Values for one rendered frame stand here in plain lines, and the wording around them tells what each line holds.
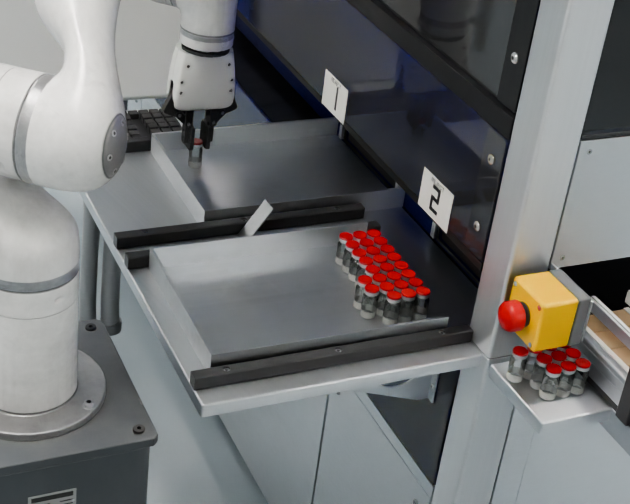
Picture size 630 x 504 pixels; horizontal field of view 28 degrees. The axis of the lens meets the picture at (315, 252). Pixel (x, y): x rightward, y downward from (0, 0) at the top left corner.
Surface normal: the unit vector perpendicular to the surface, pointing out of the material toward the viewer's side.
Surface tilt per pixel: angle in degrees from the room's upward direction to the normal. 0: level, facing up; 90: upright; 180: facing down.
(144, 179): 0
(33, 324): 90
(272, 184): 0
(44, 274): 89
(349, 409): 90
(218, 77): 90
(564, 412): 0
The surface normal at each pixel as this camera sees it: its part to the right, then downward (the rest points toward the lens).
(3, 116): -0.15, -0.07
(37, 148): -0.23, 0.36
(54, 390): 0.66, 0.45
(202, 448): 0.11, -0.85
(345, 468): -0.91, 0.12
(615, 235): 0.40, 0.51
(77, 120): 0.20, -0.15
